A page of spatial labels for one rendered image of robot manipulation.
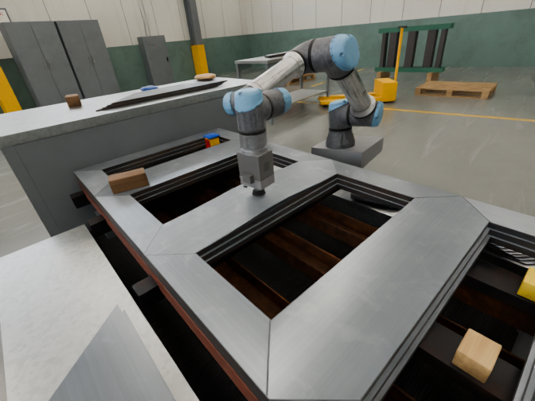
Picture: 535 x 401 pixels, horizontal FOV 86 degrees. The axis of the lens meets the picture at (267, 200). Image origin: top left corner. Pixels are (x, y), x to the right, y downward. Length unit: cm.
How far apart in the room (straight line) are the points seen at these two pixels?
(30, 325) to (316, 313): 67
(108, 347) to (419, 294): 61
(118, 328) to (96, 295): 19
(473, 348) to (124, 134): 143
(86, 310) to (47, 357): 12
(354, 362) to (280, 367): 11
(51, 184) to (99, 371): 98
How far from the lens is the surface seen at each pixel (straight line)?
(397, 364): 56
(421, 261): 70
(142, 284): 82
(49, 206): 154
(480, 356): 64
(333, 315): 56
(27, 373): 83
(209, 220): 82
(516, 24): 1061
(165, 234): 81
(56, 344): 84
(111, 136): 151
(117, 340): 71
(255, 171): 82
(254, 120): 78
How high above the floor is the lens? 130
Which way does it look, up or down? 30 degrees down
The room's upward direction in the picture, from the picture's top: 5 degrees counter-clockwise
